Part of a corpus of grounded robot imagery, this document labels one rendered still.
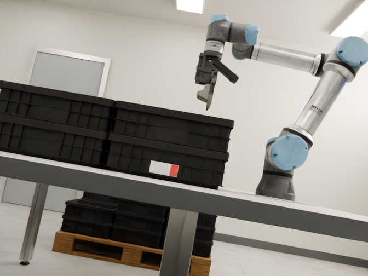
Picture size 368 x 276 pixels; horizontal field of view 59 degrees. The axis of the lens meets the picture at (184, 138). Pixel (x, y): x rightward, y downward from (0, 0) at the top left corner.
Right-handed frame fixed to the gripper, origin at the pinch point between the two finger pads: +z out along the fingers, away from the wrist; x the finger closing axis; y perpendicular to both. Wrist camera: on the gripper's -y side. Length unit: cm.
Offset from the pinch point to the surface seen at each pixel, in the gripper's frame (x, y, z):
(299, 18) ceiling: -255, -94, -159
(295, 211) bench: 60, -18, 26
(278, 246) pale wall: -299, -127, 115
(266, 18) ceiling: -266, -58, -158
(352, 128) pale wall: -313, -203, -52
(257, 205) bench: 60, -11, 27
